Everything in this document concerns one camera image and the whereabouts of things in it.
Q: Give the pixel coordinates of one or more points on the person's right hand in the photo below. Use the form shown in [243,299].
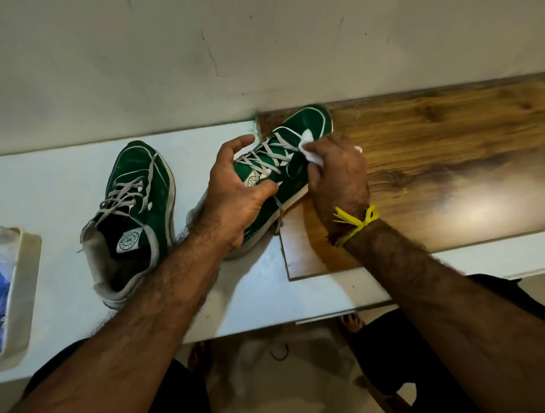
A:
[340,183]

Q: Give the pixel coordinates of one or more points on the person's left hand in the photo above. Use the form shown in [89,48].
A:
[230,204]

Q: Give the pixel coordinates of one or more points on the white wet wipe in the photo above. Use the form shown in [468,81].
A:
[313,158]

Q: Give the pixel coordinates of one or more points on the white shoelace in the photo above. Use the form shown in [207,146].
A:
[264,155]
[123,195]

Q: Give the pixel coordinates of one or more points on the green sneaker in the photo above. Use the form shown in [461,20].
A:
[136,161]
[313,117]

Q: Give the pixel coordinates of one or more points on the person's right forearm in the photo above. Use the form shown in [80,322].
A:
[451,315]

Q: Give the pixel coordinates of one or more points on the person's left forearm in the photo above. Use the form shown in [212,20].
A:
[127,336]

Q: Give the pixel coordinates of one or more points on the person's right foot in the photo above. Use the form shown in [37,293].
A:
[352,323]

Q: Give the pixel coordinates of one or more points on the person's foot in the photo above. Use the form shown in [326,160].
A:
[352,323]
[199,359]

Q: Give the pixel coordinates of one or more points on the person's left foot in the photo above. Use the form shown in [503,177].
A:
[199,359]

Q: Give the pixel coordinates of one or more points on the blue wet wipe packet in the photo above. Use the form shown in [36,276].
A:
[5,289]

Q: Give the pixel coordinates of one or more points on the yellow thread wristband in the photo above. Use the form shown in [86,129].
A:
[368,215]

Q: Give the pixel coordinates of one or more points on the brown wooden board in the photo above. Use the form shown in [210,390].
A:
[447,149]

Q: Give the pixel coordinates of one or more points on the black loop band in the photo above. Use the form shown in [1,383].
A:
[271,355]

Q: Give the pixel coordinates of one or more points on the black shorts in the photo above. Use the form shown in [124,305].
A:
[391,361]

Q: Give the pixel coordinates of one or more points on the beige plastic tray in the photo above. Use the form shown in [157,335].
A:
[25,298]

